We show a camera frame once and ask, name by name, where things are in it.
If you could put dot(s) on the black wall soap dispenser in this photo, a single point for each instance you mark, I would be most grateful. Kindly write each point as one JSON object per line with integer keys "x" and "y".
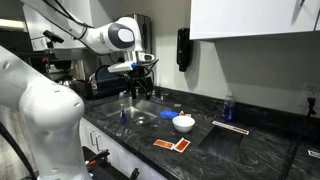
{"x": 184, "y": 49}

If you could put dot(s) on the black clamp mount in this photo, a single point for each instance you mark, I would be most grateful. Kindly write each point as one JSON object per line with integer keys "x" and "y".
{"x": 100, "y": 165}

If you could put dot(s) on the white wall outlet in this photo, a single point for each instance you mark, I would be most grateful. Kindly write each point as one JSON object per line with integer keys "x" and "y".
{"x": 311, "y": 92}

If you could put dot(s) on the white bowl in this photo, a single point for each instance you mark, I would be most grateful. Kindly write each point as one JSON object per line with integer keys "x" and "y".
{"x": 183, "y": 124}

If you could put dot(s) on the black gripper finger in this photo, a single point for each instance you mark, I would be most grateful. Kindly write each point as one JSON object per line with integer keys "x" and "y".
{"x": 133, "y": 90}
{"x": 148, "y": 90}

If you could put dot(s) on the small torn orange packet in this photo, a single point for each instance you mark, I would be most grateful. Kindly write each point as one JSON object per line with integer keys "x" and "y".
{"x": 186, "y": 114}

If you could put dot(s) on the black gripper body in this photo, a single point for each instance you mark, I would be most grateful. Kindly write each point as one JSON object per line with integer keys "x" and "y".
{"x": 139, "y": 72}

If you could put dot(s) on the black camera on stand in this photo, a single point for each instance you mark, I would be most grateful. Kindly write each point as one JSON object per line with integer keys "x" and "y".
{"x": 52, "y": 36}

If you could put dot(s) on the white base cabinet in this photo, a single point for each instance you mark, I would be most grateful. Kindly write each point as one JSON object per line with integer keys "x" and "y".
{"x": 116, "y": 155}

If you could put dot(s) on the blue sponge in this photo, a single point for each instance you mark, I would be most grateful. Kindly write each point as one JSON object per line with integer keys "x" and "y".
{"x": 169, "y": 114}

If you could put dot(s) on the stainless steel sink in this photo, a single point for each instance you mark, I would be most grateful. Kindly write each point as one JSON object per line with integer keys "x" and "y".
{"x": 111, "y": 108}

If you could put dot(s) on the square countertop trash opening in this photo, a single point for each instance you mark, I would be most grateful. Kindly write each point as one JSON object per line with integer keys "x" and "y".
{"x": 221, "y": 144}

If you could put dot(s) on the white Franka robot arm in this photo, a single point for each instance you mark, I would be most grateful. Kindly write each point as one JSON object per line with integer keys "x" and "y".
{"x": 50, "y": 110}

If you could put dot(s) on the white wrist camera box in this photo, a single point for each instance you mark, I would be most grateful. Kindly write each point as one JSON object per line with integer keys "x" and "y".
{"x": 120, "y": 67}

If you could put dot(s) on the white and orange label strip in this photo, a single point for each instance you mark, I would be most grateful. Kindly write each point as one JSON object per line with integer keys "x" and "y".
{"x": 230, "y": 127}

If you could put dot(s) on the orange sauce packet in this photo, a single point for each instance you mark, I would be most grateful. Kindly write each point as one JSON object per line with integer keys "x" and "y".
{"x": 182, "y": 145}
{"x": 163, "y": 144}

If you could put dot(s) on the clear bottle with blue liquid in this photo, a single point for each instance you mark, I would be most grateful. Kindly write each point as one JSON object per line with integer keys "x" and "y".
{"x": 123, "y": 107}
{"x": 229, "y": 108}

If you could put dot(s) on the white wall cabinet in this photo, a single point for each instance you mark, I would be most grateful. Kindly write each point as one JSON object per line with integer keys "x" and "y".
{"x": 253, "y": 16}

